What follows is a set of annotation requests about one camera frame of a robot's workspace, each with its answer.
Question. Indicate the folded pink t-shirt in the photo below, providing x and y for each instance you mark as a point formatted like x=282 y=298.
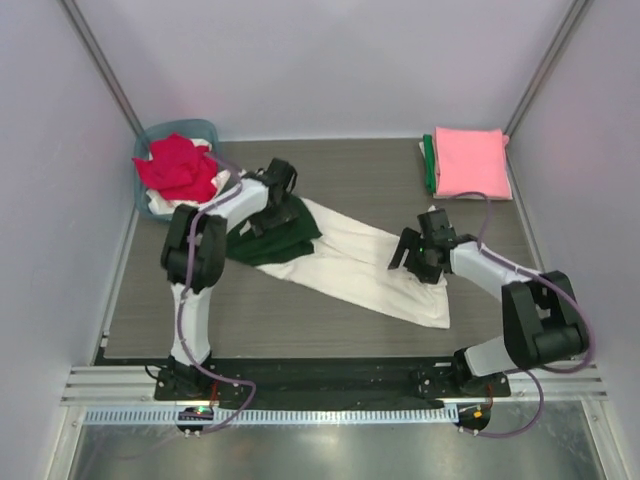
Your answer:
x=471 y=161

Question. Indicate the folded green t-shirt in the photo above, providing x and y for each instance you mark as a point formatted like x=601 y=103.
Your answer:
x=430 y=163

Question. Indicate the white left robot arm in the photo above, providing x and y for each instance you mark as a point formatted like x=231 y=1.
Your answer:
x=193 y=257

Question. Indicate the blue plastic laundry basket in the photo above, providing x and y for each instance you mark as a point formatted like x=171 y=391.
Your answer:
x=189 y=128

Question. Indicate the right aluminium corner post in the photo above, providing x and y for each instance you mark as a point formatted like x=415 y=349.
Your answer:
x=559 y=42

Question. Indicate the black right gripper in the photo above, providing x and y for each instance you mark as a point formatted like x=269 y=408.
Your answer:
x=407 y=238

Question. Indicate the slotted grey cable duct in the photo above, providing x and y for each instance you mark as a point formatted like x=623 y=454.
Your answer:
x=184 y=416

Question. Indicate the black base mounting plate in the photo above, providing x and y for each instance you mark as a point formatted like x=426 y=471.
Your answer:
x=327 y=383

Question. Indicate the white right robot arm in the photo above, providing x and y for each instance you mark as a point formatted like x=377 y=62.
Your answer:
x=541 y=320

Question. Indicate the red t-shirt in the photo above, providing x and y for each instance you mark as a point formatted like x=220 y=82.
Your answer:
x=179 y=170

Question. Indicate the left aluminium corner post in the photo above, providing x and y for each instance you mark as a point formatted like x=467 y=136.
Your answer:
x=92 y=47

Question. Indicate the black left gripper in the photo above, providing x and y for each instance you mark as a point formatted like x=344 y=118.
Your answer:
x=287 y=214

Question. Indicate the aluminium corner post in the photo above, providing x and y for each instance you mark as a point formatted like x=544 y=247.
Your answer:
x=559 y=42
x=92 y=47

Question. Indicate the white and green t-shirt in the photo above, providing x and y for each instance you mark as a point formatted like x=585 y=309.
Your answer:
x=344 y=258

